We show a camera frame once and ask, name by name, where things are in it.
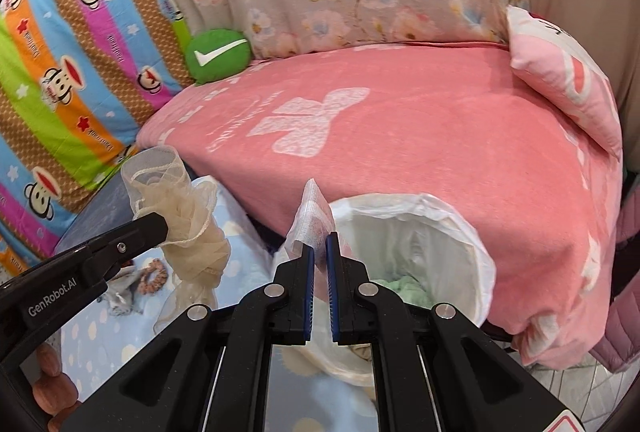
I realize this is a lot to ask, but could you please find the person's left hand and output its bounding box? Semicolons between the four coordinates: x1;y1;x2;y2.
32;342;83;419

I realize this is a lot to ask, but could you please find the pink blanket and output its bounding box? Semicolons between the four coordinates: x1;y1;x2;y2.
136;43;626;370

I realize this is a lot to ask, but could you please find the pink pillow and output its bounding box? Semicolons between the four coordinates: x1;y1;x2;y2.
506;4;623;160

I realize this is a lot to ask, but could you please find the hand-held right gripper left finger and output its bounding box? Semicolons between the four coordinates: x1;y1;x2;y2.
60;244;316;432

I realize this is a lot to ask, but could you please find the blue-grey sofa cushion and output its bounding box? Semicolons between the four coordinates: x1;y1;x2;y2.
52;152;146;258

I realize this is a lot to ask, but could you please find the green fluffy cloth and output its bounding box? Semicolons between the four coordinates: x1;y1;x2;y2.
372;276;435;308

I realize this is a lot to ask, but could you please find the green round cushion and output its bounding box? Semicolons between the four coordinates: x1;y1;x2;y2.
184;28;252;86

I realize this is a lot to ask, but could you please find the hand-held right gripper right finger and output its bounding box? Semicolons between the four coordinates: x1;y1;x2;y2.
325;233;591;432

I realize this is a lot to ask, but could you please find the bin with white plastic liner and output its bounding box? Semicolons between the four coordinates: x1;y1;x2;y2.
272;193;497;385

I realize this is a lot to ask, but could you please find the beige mesh cloth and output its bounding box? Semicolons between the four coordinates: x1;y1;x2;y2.
121;146;231;333

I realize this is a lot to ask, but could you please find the blue dotted blanket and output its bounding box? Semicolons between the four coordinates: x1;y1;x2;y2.
60;177;378;432

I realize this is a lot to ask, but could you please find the white pink packet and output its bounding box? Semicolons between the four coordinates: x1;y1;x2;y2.
285;178;335;258

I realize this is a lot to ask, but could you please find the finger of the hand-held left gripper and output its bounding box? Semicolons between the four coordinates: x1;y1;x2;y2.
85;211;170;270

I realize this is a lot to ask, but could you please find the brown leopard scrunchie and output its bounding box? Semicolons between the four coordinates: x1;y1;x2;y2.
137;258;168;295

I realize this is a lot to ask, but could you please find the striped monkey print sheet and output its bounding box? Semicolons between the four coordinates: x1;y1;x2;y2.
0;0;193;278

